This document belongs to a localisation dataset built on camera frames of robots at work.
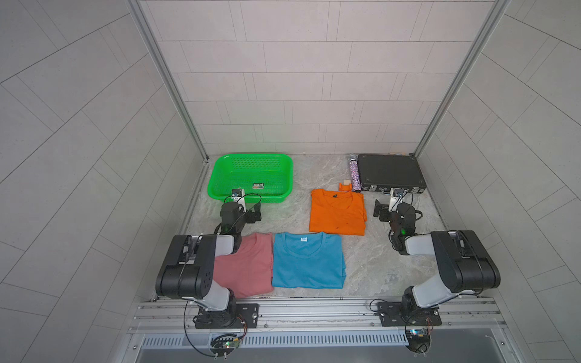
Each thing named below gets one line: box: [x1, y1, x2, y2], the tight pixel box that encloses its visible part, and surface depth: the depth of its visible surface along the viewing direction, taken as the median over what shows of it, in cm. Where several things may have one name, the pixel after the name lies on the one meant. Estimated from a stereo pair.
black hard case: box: [357, 152, 427, 194], surface depth 102 cm
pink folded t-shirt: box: [213, 232, 274, 298], surface depth 81 cm
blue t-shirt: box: [272, 232, 347, 289], surface depth 83 cm
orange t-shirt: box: [309, 189, 367, 236], surface depth 96 cm
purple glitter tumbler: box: [348, 154, 363, 193], surface depth 108 cm
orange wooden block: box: [338, 182, 352, 192], surface depth 105 cm
